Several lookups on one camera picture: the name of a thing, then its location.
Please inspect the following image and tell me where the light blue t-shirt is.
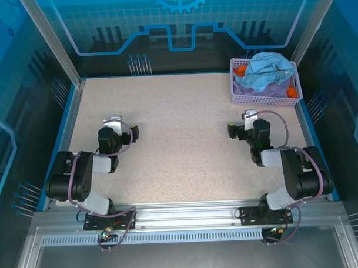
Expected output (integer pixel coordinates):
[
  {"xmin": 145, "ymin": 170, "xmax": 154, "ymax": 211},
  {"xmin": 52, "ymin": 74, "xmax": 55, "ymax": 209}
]
[{"xmin": 234, "ymin": 50, "xmax": 296, "ymax": 93}]

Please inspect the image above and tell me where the lilac plastic basket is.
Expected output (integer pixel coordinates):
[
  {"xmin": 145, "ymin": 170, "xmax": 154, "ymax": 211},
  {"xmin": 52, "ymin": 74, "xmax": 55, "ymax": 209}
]
[{"xmin": 229, "ymin": 55, "xmax": 304, "ymax": 109}]

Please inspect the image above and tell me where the purple t-shirt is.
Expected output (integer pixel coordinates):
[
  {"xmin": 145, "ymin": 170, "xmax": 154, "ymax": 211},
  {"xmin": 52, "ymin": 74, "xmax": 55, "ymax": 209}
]
[{"xmin": 232, "ymin": 76, "xmax": 290, "ymax": 101}]

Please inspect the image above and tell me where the orange t-shirt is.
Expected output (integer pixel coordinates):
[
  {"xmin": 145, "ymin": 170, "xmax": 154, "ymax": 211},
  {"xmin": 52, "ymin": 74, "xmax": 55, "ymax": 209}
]
[{"xmin": 233, "ymin": 63, "xmax": 299, "ymax": 101}]

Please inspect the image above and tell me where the small LED connector board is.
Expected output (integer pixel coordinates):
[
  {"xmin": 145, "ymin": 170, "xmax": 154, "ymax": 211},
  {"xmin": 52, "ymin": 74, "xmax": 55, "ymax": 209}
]
[
  {"xmin": 100, "ymin": 227, "xmax": 115, "ymax": 240},
  {"xmin": 269, "ymin": 224, "xmax": 289, "ymax": 235}
]

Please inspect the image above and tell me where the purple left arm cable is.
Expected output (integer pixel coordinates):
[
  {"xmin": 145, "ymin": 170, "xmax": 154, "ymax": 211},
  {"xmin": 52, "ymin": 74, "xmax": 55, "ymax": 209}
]
[{"xmin": 65, "ymin": 119, "xmax": 139, "ymax": 253}]

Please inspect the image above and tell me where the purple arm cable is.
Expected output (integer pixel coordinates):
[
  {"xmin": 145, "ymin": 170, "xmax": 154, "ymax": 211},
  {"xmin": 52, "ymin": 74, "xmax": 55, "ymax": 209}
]
[
  {"xmin": 65, "ymin": 119, "xmax": 139, "ymax": 253},
  {"xmin": 245, "ymin": 108, "xmax": 327, "ymax": 247}
]

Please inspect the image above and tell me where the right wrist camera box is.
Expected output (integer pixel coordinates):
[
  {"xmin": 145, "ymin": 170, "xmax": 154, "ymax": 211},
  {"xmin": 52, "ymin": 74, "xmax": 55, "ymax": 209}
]
[{"xmin": 240, "ymin": 109, "xmax": 259, "ymax": 129}]

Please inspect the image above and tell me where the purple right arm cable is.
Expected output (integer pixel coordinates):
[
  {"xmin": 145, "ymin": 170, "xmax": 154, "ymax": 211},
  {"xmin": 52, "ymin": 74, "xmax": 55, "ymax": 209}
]
[{"xmin": 245, "ymin": 108, "xmax": 327, "ymax": 247}]

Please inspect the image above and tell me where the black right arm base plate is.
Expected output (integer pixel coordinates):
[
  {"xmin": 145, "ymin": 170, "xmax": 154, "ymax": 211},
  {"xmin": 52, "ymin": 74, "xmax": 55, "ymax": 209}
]
[{"xmin": 239, "ymin": 205, "xmax": 294, "ymax": 226}]

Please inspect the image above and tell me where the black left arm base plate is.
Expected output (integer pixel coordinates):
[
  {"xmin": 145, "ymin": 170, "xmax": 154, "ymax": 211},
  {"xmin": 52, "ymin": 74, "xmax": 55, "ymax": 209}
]
[{"xmin": 83, "ymin": 210, "xmax": 138, "ymax": 232}]

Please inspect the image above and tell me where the aluminium mounting rail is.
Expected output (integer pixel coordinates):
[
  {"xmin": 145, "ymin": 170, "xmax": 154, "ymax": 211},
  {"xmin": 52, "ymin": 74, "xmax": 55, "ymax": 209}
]
[{"xmin": 31, "ymin": 196, "xmax": 346, "ymax": 237}]

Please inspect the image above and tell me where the aluminium frame post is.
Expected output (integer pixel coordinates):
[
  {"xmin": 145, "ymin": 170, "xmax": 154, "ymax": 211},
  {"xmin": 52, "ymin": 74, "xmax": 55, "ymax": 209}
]
[
  {"xmin": 18, "ymin": 0, "xmax": 87, "ymax": 90},
  {"xmin": 288, "ymin": 0, "xmax": 345, "ymax": 71}
]

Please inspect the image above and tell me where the slotted grey cable duct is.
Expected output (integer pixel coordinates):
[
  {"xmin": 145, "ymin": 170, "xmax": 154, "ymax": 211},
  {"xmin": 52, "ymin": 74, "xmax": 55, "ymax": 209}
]
[{"xmin": 41, "ymin": 228, "xmax": 265, "ymax": 247}]

